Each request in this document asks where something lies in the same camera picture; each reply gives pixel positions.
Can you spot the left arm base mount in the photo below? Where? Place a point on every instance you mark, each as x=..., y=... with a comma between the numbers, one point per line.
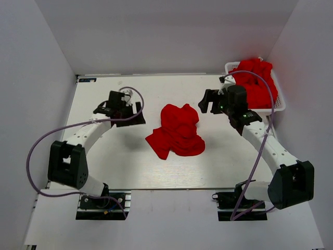
x=104, y=209

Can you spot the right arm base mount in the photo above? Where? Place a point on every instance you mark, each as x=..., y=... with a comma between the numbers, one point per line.
x=226, y=203

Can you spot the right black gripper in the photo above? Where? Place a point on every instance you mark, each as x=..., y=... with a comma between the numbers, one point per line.
x=209, y=96

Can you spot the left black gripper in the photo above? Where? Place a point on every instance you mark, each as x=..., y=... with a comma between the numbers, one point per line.
x=138, y=120

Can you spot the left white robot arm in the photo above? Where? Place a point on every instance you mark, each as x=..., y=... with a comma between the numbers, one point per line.
x=67, y=160

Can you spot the red t-shirt pile in basket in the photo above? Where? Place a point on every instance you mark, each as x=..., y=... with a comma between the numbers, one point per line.
x=258, y=96

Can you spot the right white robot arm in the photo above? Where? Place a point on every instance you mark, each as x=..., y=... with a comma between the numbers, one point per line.
x=293, y=180

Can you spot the dark blue table label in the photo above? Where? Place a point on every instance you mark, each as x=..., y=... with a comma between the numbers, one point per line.
x=87, y=80

